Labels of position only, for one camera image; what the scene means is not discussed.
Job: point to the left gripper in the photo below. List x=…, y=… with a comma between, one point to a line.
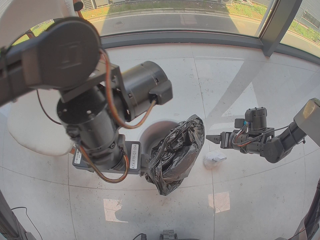
x=105, y=154

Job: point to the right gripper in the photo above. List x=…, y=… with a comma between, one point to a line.
x=227, y=140

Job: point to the black plastic bag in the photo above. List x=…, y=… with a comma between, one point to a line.
x=175, y=154

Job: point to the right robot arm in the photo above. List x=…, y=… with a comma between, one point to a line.
x=277, y=149

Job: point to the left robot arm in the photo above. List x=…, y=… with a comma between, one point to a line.
x=62, y=54

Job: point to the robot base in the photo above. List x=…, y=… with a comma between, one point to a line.
x=170, y=235

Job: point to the white trash bin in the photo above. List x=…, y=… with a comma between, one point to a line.
x=155, y=136

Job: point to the crumpled white paper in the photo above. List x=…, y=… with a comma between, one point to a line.
x=213, y=160

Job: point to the white padded wooden chair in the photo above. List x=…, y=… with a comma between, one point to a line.
x=37, y=134

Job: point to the window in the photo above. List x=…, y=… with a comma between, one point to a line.
x=275, y=21

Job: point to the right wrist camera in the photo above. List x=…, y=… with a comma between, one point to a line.
x=239, y=124

